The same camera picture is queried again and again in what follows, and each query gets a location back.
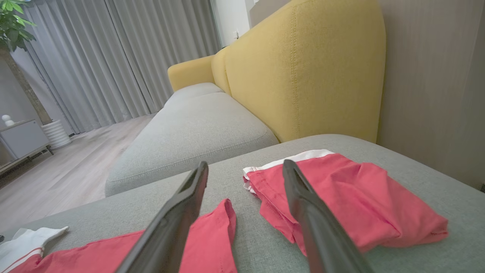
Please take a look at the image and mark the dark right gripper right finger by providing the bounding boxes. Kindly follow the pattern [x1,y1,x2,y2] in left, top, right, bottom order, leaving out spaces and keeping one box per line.
[282,159,374,273]

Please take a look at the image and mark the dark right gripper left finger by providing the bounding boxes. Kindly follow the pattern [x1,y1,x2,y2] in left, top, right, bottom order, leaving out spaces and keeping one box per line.
[116,161,209,273]

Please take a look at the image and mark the red Bulls basketball jersey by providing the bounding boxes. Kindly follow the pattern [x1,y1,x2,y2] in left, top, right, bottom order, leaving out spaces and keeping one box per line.
[0,198,238,273]

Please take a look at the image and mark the red shorts with white stripe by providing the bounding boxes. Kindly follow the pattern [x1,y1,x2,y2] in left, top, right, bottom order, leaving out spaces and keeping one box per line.
[242,149,450,257]

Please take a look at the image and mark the small grey sofa seat cushion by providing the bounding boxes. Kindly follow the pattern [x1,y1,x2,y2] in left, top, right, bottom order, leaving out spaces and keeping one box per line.
[105,92,280,197]
[164,82,224,107]

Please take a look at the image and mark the large grey sofa seat cushion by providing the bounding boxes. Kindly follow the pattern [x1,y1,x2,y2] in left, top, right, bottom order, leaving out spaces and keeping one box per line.
[0,134,485,273]

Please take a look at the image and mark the white ribbed plant pot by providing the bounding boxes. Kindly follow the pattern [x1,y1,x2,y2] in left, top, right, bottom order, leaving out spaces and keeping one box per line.
[41,119,72,150]

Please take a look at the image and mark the grey mint TV cabinet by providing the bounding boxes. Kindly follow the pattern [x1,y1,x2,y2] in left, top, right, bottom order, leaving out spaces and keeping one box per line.
[0,119,54,176]

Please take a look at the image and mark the grey pleated curtain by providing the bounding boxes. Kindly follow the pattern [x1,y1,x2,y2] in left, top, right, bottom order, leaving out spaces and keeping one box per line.
[11,0,222,134]

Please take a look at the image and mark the green potted tree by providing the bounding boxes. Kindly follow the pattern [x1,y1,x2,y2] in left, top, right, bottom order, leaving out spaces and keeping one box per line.
[0,0,52,126]

